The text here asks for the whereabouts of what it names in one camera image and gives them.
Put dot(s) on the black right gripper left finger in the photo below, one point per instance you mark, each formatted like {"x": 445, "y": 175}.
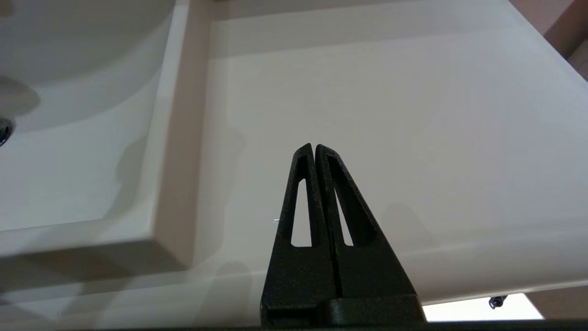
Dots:
{"x": 298, "y": 271}

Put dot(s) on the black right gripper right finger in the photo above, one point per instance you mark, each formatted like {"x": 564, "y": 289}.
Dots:
{"x": 367, "y": 271}

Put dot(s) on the white ceramic sink basin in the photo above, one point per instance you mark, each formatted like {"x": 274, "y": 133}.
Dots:
{"x": 69, "y": 174}

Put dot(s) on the chrome drain stopper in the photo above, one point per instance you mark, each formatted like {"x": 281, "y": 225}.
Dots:
{"x": 4, "y": 133}

